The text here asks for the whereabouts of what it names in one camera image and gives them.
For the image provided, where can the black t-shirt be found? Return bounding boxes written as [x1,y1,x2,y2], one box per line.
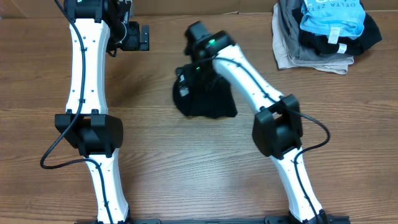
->
[172,78,238,119]

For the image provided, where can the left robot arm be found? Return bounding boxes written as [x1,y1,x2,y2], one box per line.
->
[55,0,149,223]

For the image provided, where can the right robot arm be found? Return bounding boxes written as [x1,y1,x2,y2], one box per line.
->
[173,28,331,223]

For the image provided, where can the beige folded garment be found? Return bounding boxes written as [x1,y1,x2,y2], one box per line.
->
[271,3,354,75]

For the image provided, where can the grey folded garment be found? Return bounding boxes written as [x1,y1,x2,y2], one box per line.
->
[277,0,354,65]

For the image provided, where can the light blue folded shirt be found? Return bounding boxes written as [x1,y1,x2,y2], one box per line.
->
[300,0,366,40]

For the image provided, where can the black folded garment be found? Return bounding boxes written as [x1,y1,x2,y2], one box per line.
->
[292,4,382,56]

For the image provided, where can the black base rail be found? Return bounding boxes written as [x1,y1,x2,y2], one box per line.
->
[76,215,351,224]

